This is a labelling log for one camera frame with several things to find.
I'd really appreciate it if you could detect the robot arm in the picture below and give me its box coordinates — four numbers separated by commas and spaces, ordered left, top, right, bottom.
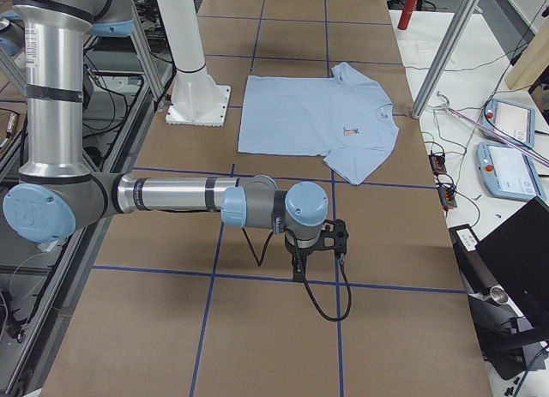
3, 0, 335, 282

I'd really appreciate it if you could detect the wooden board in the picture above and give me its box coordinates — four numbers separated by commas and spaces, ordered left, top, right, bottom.
505, 0, 548, 89

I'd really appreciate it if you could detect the teach pendant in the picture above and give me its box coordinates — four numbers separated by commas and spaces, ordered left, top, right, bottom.
479, 99, 535, 148
476, 141, 546, 202

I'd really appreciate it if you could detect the black box with label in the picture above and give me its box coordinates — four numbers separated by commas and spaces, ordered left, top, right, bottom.
449, 224, 498, 296

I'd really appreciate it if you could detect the metal grabber stick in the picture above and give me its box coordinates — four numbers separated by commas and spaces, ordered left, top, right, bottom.
437, 91, 548, 167

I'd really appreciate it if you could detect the aluminium frame post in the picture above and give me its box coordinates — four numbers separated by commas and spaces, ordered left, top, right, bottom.
411, 0, 480, 119

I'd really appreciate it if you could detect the white pedestal column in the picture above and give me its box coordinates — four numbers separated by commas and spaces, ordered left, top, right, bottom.
157, 0, 231, 127

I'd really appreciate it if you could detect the red cylinder bottle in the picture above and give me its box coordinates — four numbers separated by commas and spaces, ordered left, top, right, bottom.
397, 0, 418, 30

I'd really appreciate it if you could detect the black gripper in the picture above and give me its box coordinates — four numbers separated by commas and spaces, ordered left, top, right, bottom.
285, 238, 323, 281

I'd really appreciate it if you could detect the far teach pendant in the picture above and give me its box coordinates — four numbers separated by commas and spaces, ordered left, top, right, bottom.
479, 99, 535, 148

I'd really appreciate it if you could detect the near teach pendant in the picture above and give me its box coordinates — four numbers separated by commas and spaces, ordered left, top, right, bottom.
476, 141, 546, 202

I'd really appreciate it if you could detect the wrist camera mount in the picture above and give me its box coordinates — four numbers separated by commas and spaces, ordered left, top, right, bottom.
317, 219, 349, 266

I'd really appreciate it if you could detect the light blue t-shirt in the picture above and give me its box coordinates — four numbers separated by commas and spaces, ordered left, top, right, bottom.
238, 63, 399, 185

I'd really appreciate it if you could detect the aluminium frame cabinet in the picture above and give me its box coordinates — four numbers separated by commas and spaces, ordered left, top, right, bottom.
1, 4, 171, 396

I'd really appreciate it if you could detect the small orange circuit board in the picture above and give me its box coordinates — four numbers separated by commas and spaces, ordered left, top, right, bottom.
428, 153, 448, 175

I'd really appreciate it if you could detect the silver metal cup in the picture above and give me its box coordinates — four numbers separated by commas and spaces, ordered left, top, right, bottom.
489, 286, 509, 304

